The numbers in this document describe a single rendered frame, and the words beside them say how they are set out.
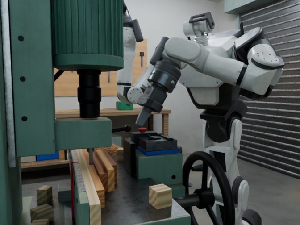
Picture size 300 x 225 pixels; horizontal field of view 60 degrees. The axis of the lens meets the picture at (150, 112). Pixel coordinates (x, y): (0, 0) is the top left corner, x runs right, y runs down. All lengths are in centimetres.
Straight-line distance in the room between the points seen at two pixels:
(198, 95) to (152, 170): 55
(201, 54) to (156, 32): 365
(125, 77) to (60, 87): 280
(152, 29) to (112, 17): 378
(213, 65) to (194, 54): 7
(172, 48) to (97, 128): 33
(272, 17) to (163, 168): 363
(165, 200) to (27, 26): 46
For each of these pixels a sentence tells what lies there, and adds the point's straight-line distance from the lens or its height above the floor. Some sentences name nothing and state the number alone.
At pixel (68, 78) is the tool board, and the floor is 130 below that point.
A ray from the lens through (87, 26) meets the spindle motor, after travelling 62.
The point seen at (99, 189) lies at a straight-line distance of 57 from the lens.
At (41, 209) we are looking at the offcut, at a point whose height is 84.
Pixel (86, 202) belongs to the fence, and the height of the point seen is 95.
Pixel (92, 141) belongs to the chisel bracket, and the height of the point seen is 102.
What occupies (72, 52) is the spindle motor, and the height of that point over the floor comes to 123.
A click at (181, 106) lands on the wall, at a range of 457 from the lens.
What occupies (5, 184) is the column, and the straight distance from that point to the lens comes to 62.
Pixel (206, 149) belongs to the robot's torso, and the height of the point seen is 84.
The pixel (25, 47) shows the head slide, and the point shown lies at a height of 123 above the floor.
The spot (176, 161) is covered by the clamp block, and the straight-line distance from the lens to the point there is 76.
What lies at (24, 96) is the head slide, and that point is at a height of 113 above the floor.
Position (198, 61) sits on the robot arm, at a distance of 79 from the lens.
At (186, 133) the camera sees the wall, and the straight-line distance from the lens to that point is 469.
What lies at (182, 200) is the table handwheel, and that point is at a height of 82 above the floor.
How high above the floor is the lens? 115
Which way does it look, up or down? 5 degrees down
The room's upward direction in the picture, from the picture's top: straight up
